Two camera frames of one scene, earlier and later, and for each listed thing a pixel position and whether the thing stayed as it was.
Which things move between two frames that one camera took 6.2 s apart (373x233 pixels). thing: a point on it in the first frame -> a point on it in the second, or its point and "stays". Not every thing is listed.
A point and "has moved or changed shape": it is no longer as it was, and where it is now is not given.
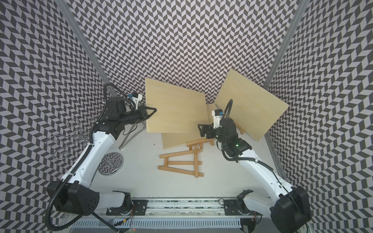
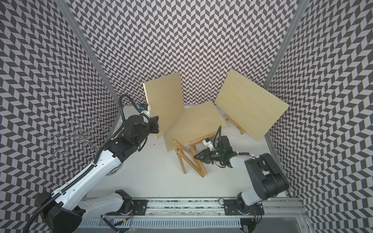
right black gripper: x=209 y=128 -> x=207 y=157
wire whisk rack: x=75 y=133 stays
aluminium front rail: x=188 y=208 stays
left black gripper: x=142 y=109 -> x=153 y=123
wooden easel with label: x=242 y=131 stays
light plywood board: x=254 y=109 stays
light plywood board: x=178 y=109 has moved or changed shape
